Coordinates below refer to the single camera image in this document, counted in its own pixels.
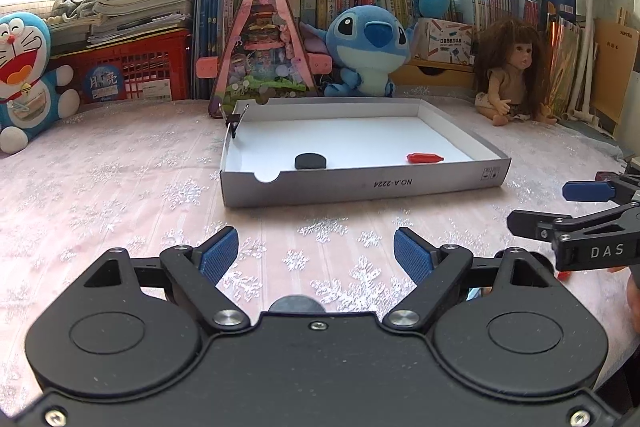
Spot brown haired doll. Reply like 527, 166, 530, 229
472, 18, 558, 128

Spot pink triangular dollhouse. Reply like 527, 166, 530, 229
196, 0, 333, 118

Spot red plastic crate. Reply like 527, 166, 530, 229
50, 29, 193, 105

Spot wooden drawer unit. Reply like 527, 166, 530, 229
390, 57, 478, 90

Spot row of thin blue books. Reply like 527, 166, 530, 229
192, 0, 236, 100

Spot blue alien plush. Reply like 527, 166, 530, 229
300, 4, 421, 98

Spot shiny colourful sheets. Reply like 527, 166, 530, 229
545, 14, 583, 118

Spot black round disc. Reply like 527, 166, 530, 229
294, 152, 326, 171

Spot blue robot cat plush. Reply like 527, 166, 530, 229
0, 12, 81, 155

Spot blue plush ball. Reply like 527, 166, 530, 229
417, 0, 451, 20

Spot white cardboard box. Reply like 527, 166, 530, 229
220, 96, 512, 208

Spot white pipe rack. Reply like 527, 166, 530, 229
562, 0, 601, 125

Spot pink snowflake tablecloth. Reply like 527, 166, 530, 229
0, 84, 640, 413

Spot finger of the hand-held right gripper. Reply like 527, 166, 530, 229
562, 159, 640, 206
506, 202, 640, 243

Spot brown paper envelope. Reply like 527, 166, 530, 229
592, 18, 640, 138

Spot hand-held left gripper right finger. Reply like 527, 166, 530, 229
382, 227, 556, 333

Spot black binder clip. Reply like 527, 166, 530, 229
225, 103, 252, 140

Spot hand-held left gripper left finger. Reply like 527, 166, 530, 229
82, 227, 251, 334

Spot white pencil print carton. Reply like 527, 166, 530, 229
415, 18, 475, 62

